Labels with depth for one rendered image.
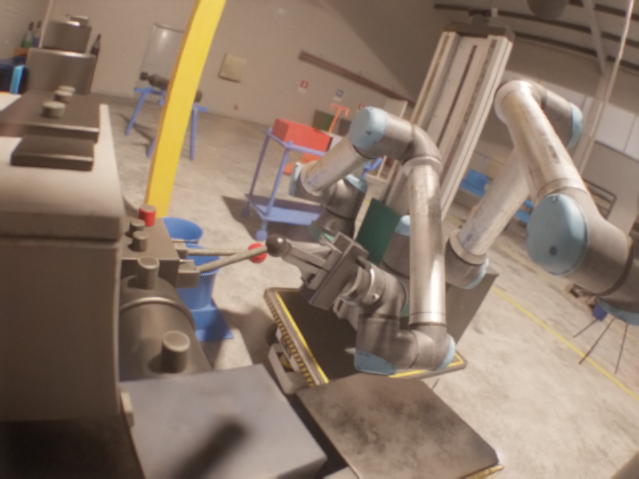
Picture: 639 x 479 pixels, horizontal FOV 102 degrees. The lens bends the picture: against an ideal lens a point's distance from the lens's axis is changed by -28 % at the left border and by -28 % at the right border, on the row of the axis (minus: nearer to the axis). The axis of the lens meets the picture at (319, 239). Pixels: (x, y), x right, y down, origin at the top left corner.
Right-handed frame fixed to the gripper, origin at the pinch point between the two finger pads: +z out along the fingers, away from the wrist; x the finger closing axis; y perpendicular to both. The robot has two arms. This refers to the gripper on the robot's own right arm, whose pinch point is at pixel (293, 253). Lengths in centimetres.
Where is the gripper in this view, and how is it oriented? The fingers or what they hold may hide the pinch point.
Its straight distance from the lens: 56.5
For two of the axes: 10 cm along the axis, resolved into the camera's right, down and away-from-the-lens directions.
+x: -5.7, 8.1, 1.2
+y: 5.4, 4.8, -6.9
